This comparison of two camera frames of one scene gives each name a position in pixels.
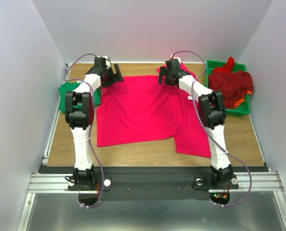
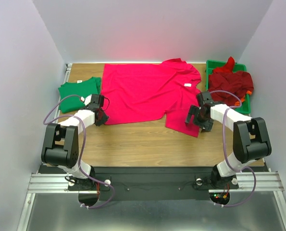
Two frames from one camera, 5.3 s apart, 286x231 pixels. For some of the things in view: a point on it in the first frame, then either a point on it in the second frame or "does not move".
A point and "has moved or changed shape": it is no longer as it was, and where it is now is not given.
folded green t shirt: x=69 y=86 does not move
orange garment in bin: x=238 y=102 does not move
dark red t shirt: x=234 y=85 does not move
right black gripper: x=167 y=77 to x=196 y=115
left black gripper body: x=107 y=70 to x=104 y=118
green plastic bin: x=243 y=109 does not move
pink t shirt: x=141 y=109 has moved or changed shape
